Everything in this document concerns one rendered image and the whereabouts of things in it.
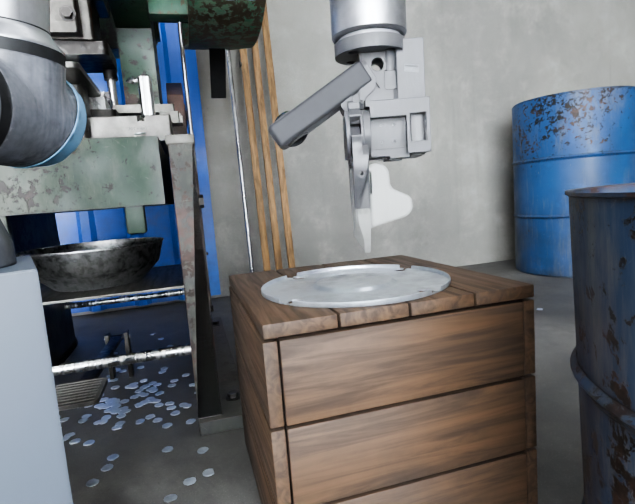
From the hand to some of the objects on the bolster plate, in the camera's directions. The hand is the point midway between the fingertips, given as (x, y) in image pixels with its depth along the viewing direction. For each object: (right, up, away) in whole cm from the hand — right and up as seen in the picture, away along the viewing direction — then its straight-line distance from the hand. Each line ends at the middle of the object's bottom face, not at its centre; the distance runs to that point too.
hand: (359, 241), depth 49 cm
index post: (-44, +30, +59) cm, 79 cm away
